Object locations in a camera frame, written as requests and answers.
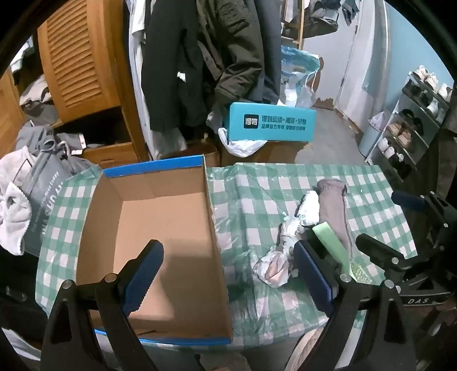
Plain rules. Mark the grey printed bag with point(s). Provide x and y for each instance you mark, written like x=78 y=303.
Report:
x=50 y=192

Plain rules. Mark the metal shoe rack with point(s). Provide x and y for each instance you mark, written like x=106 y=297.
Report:
x=410 y=103

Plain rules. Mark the white patterned cloth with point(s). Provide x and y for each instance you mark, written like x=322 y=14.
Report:
x=273 y=265

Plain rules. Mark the grey sock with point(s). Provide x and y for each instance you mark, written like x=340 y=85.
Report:
x=332 y=210

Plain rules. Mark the wooden wardrobe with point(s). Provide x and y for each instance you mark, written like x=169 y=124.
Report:
x=132 y=107

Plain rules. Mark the dark bag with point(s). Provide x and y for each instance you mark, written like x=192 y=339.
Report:
x=325 y=19

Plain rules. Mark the white door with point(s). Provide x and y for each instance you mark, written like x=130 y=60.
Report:
x=360 y=71

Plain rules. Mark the light blue bin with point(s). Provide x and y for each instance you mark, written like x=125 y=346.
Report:
x=369 y=141

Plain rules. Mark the wooden drawer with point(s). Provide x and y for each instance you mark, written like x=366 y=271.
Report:
x=107 y=153

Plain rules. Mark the white towel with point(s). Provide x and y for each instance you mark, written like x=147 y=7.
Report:
x=14 y=214

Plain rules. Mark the grey clothes pile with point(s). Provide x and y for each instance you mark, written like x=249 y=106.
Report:
x=35 y=100

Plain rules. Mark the wooden ladder shelf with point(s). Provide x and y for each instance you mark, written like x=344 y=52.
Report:
x=292 y=35

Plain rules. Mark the blue-edged cardboard box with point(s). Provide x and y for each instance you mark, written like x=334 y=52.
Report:
x=171 y=228

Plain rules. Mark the white plastic bag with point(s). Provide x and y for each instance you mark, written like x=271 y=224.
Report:
x=242 y=147

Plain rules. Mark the rows of shoes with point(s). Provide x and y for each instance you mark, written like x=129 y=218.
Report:
x=400 y=130

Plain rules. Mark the green glitter scrub sponge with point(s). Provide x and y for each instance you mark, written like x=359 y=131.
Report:
x=332 y=242

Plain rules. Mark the white sock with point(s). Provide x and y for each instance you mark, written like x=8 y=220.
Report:
x=309 y=207

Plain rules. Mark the wooden louvered door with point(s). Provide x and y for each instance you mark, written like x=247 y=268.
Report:
x=78 y=53
x=9 y=103

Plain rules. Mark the teal shoebox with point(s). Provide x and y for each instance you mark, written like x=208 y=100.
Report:
x=271 y=123

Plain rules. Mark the grey hoodie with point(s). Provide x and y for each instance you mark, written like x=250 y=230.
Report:
x=35 y=137

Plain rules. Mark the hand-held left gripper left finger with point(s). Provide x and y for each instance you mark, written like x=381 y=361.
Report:
x=142 y=278

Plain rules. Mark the dark grey coat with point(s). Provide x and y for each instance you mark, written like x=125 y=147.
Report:
x=269 y=82

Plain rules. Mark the black jacket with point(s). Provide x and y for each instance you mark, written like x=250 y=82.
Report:
x=171 y=71

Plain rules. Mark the open cardboard box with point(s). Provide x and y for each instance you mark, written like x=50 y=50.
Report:
x=210 y=157

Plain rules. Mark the white shirt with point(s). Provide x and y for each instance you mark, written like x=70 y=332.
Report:
x=160 y=142

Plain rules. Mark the olive jacket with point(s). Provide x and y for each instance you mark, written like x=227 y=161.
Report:
x=242 y=46

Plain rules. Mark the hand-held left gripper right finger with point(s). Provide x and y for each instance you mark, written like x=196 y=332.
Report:
x=316 y=281

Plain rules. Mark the green checked plastic tablecloth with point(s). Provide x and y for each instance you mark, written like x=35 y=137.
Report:
x=250 y=199

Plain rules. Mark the blue clear plastic bag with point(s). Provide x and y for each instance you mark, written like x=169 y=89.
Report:
x=296 y=60

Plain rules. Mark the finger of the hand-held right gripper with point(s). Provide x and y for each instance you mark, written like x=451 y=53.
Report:
x=378 y=249
x=410 y=201

